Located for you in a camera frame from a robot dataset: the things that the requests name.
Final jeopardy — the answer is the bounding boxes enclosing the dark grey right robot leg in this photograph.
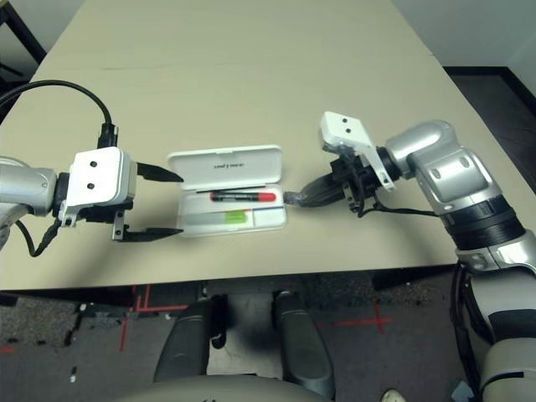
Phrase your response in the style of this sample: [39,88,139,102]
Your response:
[271,289,337,399]

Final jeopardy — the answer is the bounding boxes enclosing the black marker with red cap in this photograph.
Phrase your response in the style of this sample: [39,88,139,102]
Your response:
[209,190,278,204]

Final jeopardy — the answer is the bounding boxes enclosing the dark grey robot leg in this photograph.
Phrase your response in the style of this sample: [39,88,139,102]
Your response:
[153,294,229,384]
[271,289,337,399]

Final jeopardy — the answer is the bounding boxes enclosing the thin black left gripper cable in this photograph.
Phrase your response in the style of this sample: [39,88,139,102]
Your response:
[14,219,64,258]

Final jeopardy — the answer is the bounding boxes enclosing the beige side table black frame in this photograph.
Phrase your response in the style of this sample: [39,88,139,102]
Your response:
[0,0,48,85]

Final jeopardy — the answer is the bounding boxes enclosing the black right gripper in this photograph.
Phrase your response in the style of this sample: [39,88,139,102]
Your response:
[296,149,381,219]

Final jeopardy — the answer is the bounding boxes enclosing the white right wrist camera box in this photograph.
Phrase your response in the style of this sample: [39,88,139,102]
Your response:
[319,110,397,192]

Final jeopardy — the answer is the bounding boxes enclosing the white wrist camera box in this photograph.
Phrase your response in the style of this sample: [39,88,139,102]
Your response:
[58,146,137,229]
[319,110,397,192]

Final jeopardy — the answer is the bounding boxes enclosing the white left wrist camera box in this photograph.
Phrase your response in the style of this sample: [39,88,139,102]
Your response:
[58,146,137,229]

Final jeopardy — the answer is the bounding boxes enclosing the grey robot torso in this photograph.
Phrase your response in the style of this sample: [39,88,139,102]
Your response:
[110,376,320,402]

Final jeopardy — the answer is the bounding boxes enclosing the white plastic pencil case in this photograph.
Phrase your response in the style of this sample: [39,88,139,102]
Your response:
[167,144,291,240]

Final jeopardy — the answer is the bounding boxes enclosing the green highlighter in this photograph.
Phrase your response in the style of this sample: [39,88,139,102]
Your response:
[203,210,250,228]

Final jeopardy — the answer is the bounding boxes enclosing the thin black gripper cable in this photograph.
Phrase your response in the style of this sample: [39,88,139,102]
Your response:
[355,200,447,219]
[14,219,64,258]

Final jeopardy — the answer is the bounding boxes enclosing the blue grey floor box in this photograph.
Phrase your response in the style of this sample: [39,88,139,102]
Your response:
[451,378,477,401]

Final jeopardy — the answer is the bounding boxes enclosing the thin black right gripper cable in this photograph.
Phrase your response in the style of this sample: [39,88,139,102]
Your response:
[355,200,447,219]

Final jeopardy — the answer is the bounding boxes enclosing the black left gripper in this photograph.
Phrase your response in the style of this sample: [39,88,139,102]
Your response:
[81,161,185,244]

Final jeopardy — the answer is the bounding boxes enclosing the dark grey left robot leg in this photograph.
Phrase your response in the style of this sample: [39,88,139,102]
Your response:
[153,294,229,384]

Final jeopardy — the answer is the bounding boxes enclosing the thick black right camera cable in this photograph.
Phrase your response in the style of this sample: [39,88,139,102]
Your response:
[451,260,487,395]

